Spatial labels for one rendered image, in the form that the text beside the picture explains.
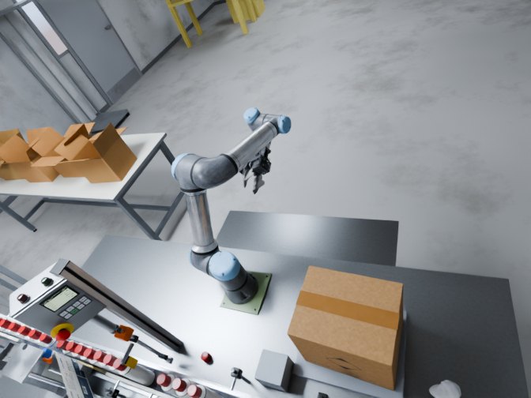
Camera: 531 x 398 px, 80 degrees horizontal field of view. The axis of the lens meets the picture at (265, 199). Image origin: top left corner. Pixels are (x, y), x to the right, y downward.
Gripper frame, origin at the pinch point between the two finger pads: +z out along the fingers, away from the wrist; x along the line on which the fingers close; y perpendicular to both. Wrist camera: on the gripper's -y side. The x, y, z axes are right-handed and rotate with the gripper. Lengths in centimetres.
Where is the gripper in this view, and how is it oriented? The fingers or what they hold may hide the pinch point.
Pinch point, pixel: (249, 189)
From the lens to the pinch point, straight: 136.8
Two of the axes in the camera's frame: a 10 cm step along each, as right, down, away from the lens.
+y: 7.1, -2.5, -6.6
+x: 6.8, 4.7, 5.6
